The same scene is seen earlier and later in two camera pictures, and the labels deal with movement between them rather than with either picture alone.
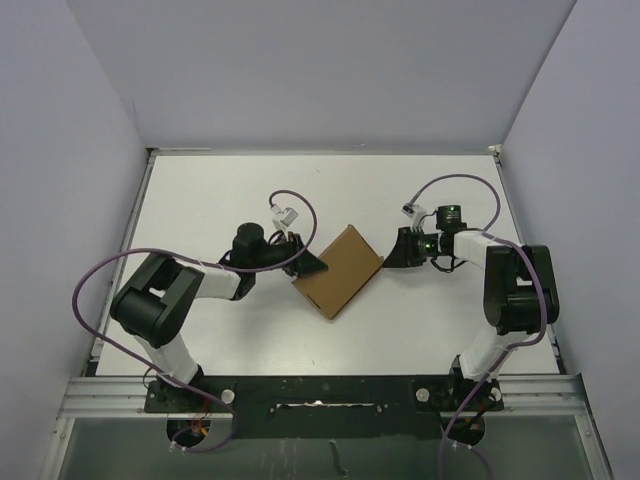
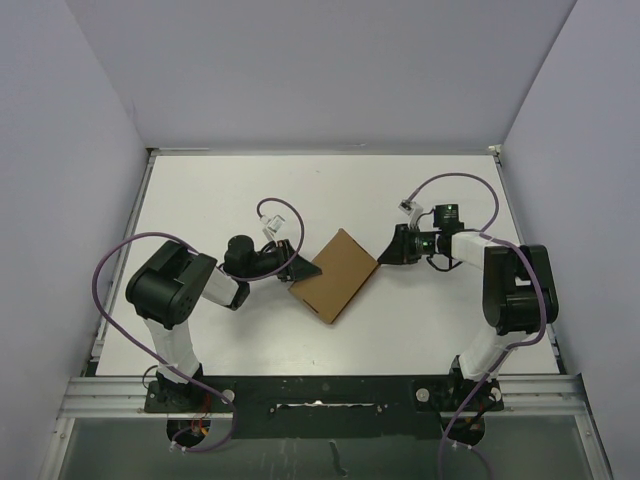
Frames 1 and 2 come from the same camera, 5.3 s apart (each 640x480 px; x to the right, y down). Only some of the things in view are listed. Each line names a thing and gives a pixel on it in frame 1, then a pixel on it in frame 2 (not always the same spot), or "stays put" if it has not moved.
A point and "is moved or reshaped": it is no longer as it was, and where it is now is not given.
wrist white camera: (414, 211) stays put
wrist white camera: (283, 218) → (273, 225)
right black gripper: (403, 254) stays put
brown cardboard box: (352, 261) is moved or reshaped
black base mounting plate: (329, 406) stays put
